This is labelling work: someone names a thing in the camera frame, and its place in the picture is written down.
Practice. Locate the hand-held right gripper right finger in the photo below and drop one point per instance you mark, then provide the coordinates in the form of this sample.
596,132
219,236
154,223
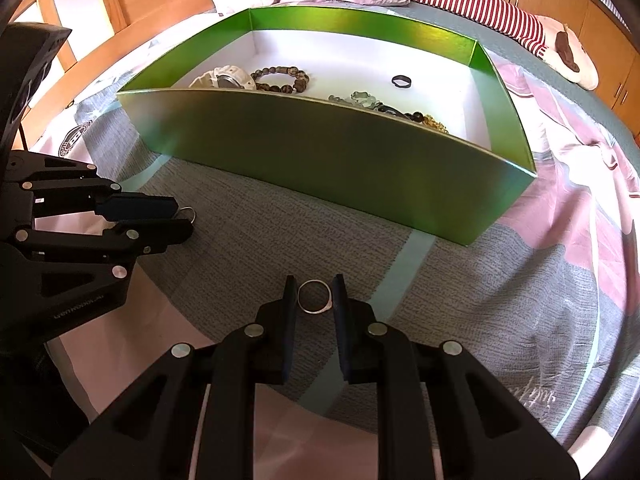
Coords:
340,340

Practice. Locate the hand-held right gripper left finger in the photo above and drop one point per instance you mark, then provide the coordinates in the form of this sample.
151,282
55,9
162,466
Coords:
289,340

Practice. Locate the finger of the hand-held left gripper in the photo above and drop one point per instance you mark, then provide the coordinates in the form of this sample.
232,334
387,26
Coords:
140,207
160,235

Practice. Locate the green cardboard box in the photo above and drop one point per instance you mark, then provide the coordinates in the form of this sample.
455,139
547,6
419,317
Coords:
325,160

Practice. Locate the white wristwatch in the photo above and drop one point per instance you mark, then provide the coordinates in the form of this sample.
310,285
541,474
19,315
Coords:
222,80

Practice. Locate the printed pink grey bedsheet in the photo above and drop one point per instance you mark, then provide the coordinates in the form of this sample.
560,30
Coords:
500,310

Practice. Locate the black band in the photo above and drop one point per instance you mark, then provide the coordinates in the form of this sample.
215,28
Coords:
393,81

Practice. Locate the plush toy striped sleeve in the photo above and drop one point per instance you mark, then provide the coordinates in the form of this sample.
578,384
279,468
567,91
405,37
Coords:
575,60

